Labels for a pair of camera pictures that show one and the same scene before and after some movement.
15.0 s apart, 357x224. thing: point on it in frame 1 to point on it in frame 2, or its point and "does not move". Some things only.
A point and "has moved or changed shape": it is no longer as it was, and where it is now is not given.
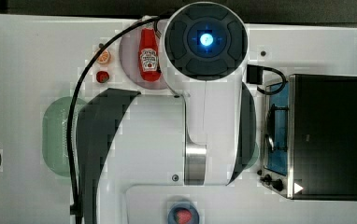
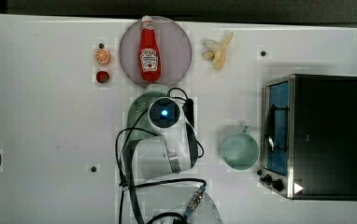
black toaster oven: (312, 143) does not move
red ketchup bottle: (149, 58) does not move
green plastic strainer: (55, 152) has moved or changed shape
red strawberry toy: (102, 77) does not move
